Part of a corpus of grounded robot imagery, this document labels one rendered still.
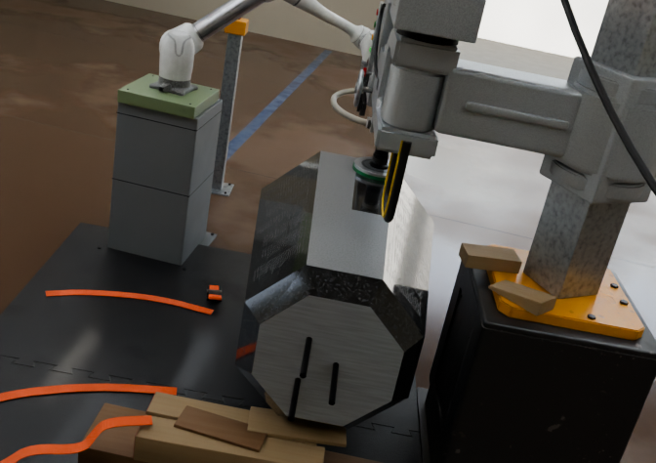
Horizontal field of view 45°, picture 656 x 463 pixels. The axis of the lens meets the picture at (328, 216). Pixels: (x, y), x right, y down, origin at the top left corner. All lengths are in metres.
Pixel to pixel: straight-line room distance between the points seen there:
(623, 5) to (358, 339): 1.30
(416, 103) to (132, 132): 1.76
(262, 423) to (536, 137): 1.32
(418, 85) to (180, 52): 1.63
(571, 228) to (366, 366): 0.82
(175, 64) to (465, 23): 1.82
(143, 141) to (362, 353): 1.80
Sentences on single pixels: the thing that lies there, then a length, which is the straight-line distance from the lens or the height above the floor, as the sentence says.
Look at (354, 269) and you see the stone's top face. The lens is 2.51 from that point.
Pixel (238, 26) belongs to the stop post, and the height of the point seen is 1.05.
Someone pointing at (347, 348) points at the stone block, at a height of 0.60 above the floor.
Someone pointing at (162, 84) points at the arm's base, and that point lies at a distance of 3.88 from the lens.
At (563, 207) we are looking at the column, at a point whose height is 1.08.
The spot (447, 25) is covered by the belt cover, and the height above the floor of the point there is 1.60.
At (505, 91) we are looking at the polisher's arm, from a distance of 2.53.
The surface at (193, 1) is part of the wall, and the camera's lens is 10.10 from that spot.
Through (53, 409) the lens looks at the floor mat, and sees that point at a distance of 3.10.
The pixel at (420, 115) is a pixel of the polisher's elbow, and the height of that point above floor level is 1.30.
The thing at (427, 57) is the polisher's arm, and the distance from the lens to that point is 2.48.
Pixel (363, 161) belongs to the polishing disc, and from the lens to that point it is 3.39.
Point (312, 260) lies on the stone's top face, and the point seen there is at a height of 0.82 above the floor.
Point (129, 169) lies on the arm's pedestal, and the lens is 3.96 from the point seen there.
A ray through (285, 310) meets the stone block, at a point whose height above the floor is 0.70.
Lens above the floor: 1.95
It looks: 23 degrees down
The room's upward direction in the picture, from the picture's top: 11 degrees clockwise
